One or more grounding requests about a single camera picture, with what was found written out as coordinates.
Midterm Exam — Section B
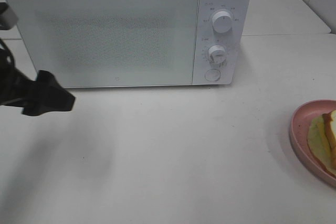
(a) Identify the white microwave door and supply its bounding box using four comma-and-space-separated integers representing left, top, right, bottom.
7, 0, 198, 88

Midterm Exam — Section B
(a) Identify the white timer knob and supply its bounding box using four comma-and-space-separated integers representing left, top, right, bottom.
208, 45, 227, 65

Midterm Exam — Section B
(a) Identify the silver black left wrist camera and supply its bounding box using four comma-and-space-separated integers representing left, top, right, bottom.
0, 2, 18, 30

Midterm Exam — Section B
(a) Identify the toast sandwich with filling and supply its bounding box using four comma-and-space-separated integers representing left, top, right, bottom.
307, 110, 335, 177

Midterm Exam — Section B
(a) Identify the round white door button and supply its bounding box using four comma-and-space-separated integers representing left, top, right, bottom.
205, 69, 221, 81

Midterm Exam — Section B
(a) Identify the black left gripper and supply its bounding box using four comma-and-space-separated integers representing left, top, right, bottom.
1, 61, 76, 116

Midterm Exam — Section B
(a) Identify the upper white power knob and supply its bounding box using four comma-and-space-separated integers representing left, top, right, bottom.
212, 10, 233, 34

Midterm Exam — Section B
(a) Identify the pink round plate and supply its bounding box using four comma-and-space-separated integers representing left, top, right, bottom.
289, 100, 335, 187

